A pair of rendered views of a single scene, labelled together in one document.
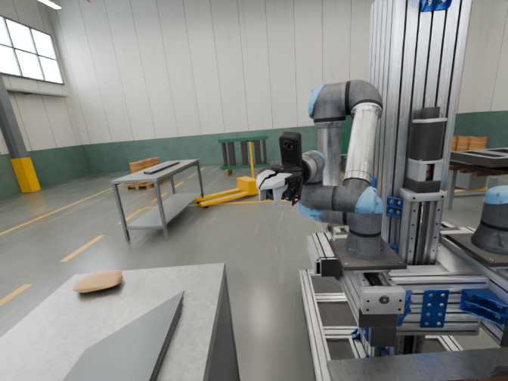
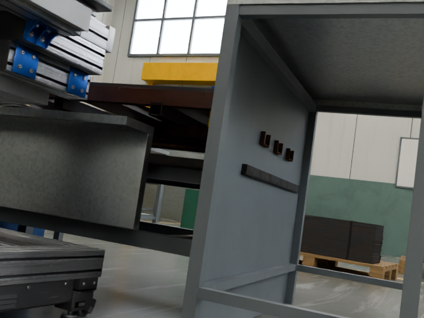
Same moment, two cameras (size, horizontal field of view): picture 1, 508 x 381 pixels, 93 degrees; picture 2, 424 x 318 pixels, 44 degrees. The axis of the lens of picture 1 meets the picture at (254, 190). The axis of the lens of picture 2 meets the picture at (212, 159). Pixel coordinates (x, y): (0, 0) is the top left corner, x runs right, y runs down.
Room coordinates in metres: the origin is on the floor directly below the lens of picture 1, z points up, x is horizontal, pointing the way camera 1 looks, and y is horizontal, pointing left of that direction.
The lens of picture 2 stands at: (2.20, 0.71, 0.42)
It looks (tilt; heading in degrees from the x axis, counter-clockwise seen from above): 5 degrees up; 202
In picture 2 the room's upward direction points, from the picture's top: 8 degrees clockwise
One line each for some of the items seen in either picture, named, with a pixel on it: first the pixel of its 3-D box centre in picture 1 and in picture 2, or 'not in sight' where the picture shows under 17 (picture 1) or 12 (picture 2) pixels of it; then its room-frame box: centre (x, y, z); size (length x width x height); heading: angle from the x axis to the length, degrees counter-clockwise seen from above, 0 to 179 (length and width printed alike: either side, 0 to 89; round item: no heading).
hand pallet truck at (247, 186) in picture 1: (225, 171); not in sight; (5.14, 0.58, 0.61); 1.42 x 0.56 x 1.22; 120
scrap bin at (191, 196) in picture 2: not in sight; (204, 216); (-3.63, -1.61, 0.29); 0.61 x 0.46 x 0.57; 4
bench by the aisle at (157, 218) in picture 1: (168, 193); not in sight; (4.21, 1.56, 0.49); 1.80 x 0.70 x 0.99; 172
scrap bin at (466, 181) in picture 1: (462, 171); not in sight; (4.64, -4.20, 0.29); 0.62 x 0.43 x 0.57; 11
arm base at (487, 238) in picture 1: (499, 233); not in sight; (0.81, -0.92, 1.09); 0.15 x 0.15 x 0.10
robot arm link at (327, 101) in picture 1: (329, 158); not in sight; (0.93, -0.31, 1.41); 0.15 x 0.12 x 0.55; 59
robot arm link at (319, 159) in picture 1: (309, 165); not in sight; (0.71, -0.17, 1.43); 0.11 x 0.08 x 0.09; 149
